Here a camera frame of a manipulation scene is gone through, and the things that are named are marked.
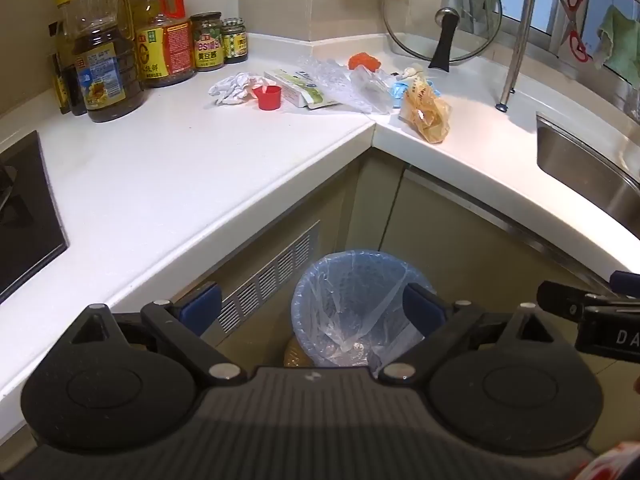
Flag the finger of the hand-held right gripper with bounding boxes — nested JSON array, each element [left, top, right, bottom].
[[610, 270, 640, 295], [537, 281, 640, 321]]

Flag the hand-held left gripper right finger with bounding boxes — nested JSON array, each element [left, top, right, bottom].
[[377, 282, 553, 386]]

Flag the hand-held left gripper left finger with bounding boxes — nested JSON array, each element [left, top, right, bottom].
[[70, 282, 248, 386]]

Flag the trash bin with blue bag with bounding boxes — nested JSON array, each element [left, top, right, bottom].
[[291, 249, 441, 378]]

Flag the yellow plastic bag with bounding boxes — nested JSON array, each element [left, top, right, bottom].
[[398, 80, 451, 145]]

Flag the blue wrapper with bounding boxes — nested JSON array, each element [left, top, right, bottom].
[[387, 79, 443, 108]]

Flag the red measuring cup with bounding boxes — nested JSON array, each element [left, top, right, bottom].
[[252, 85, 283, 111]]

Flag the white tissue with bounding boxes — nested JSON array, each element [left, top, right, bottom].
[[208, 72, 266, 107]]

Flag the clear plastic packaging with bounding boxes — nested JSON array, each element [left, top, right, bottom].
[[297, 55, 396, 115]]

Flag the white green medicine box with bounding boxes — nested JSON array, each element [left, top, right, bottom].
[[263, 69, 341, 110]]

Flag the orange peel scrap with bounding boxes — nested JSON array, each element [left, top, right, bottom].
[[348, 52, 382, 71]]

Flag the beige cabinet door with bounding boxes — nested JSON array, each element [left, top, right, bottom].
[[200, 157, 361, 376], [380, 167, 616, 321]]

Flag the grey cabinet vent grille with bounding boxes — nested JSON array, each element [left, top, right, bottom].
[[212, 220, 321, 333]]

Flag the steel sink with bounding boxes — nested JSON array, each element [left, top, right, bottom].
[[536, 111, 640, 238]]

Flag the red white patterned clothing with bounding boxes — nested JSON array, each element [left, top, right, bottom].
[[575, 440, 640, 480]]

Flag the green dish cloth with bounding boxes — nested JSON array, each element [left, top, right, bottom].
[[592, 5, 640, 88]]

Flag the large sauce jar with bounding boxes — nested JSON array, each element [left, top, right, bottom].
[[190, 12, 226, 72]]

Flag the large dark oil bottle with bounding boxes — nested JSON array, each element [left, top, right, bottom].
[[62, 0, 147, 123]]

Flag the small sauce jar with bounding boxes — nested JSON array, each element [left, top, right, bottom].
[[220, 17, 250, 64]]

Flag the short dark sauce bottle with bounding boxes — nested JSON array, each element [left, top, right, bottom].
[[48, 21, 68, 115]]

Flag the glass pot lid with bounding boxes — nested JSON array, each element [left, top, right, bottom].
[[382, 0, 503, 72]]

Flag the red handled scissors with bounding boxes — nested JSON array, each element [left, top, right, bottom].
[[557, 0, 593, 63]]

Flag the oil bottle with orange handle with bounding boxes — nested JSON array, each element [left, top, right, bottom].
[[132, 0, 197, 88]]

